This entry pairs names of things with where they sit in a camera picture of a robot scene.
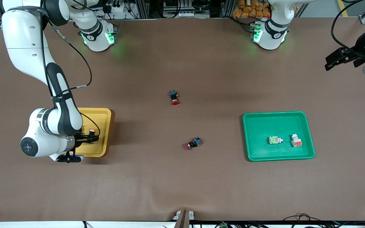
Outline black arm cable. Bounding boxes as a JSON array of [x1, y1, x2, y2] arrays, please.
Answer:
[[42, 6, 101, 143], [331, 0, 365, 59]]

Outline green plastic tray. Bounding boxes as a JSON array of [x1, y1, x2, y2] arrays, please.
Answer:
[[242, 111, 316, 162]]

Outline yellow plastic tray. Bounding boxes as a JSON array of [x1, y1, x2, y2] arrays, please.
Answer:
[[74, 108, 112, 158]]

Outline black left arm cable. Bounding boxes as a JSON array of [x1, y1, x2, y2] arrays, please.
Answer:
[[331, 0, 365, 59]]

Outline white power strip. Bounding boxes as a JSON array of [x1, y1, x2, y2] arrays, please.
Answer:
[[163, 11, 202, 18]]

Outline black cable bundle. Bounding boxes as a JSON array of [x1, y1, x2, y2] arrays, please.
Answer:
[[282, 213, 365, 228]]

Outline red push button blue base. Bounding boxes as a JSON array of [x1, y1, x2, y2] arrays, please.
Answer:
[[185, 137, 203, 150], [169, 90, 181, 105]]

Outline white push button orange base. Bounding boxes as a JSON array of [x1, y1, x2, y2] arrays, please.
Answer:
[[290, 134, 303, 148]]

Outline brown table mat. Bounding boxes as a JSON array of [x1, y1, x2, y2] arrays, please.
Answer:
[[0, 17, 365, 222]]

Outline orange bagged items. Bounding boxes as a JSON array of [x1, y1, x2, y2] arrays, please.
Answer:
[[233, 0, 272, 18]]

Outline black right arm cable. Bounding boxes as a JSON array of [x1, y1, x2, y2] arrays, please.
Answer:
[[42, 6, 101, 143]]

